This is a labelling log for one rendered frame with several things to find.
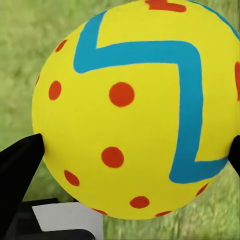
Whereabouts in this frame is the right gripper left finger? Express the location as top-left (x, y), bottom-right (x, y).
top-left (0, 133), bottom-right (45, 240)

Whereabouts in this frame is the easter egg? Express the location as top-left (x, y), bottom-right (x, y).
top-left (31, 0), bottom-right (240, 220)

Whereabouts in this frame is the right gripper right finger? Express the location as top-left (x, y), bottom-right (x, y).
top-left (228, 135), bottom-right (240, 176)

